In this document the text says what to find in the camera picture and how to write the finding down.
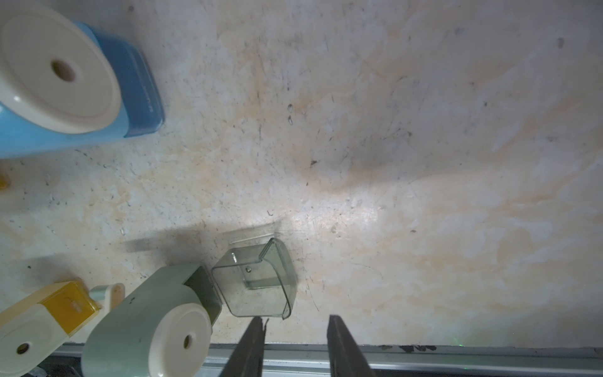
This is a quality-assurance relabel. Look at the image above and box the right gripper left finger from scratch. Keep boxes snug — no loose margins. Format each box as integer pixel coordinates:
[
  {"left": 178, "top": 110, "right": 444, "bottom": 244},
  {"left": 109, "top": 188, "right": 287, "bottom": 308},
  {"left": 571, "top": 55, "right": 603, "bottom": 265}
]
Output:
[{"left": 220, "top": 317, "right": 266, "bottom": 377}]

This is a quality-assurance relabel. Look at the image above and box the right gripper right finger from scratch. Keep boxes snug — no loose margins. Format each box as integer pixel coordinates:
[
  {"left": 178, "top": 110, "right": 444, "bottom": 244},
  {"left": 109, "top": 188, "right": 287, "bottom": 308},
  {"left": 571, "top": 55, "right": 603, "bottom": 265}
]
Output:
[{"left": 327, "top": 315, "right": 375, "bottom": 377}]

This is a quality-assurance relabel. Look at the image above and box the green pencil sharpener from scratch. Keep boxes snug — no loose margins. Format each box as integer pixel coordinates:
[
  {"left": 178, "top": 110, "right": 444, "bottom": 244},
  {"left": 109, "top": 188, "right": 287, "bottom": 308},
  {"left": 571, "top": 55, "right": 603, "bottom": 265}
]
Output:
[{"left": 81, "top": 263, "right": 222, "bottom": 376}]

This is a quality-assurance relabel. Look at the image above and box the yellow sharpener front row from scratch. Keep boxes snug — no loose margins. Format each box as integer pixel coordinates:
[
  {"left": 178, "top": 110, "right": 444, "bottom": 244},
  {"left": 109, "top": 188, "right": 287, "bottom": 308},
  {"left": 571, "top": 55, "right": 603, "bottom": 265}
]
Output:
[{"left": 1, "top": 281, "right": 126, "bottom": 376}]

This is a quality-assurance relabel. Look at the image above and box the blue pencil sharpener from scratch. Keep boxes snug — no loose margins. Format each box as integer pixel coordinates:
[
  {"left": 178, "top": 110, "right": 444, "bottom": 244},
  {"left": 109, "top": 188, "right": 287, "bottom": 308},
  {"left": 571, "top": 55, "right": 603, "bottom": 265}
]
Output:
[{"left": 1, "top": 1, "right": 164, "bottom": 159}]

